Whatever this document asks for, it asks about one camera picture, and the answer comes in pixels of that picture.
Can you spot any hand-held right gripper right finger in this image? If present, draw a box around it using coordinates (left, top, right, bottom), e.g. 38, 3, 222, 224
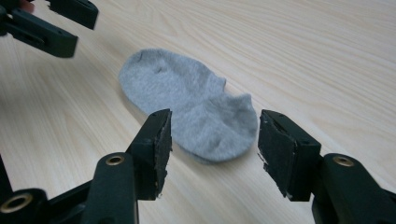
257, 108, 396, 224

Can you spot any grey ankle sock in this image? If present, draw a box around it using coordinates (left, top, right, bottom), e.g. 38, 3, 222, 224
118, 48, 260, 165

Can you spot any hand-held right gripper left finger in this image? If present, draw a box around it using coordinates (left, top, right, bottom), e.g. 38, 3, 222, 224
78, 107, 173, 224

